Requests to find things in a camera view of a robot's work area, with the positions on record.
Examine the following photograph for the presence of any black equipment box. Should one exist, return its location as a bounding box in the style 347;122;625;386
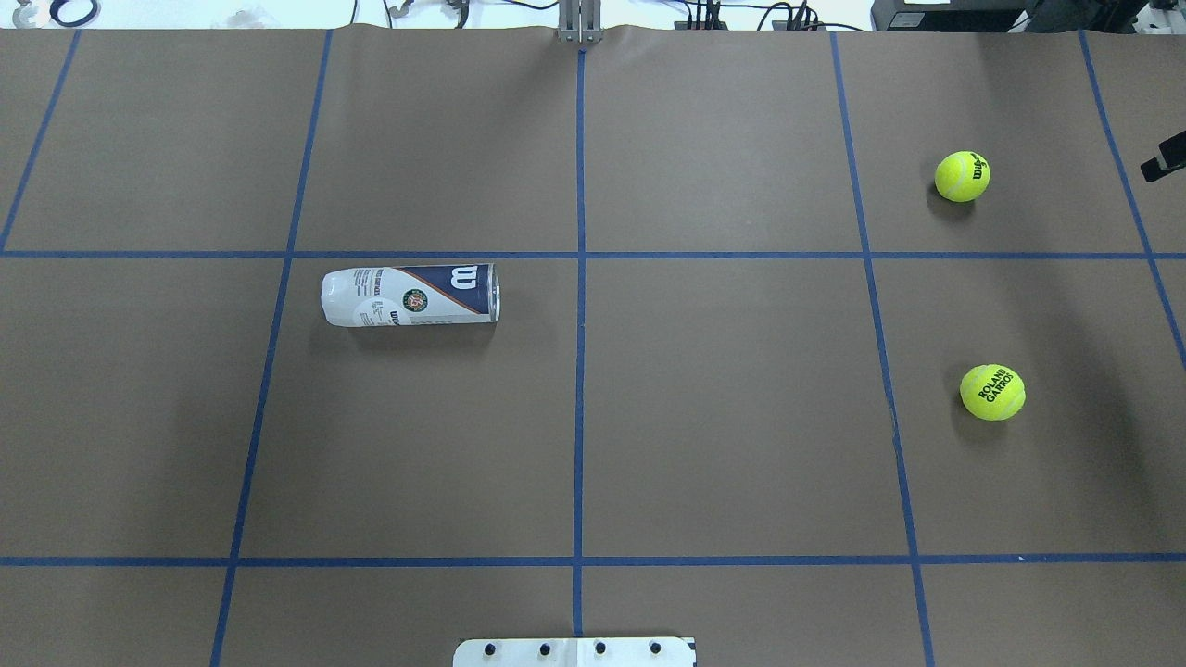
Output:
871;1;1149;34

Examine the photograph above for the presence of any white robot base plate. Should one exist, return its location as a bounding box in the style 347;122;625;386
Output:
452;636;699;666

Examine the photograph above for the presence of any yellow Roland Garros tennis ball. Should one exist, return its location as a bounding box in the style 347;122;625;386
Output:
959;364;1027;423

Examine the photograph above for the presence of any aluminium frame post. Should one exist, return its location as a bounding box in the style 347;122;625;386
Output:
557;0;604;45

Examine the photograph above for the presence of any yellow Wilson tennis ball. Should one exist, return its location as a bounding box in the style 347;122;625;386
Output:
933;150;991;203

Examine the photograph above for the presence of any white blue tennis ball can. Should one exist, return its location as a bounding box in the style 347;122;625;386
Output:
321;263;500;328

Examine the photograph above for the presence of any blue tape roll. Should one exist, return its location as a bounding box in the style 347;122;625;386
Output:
47;0;102;28

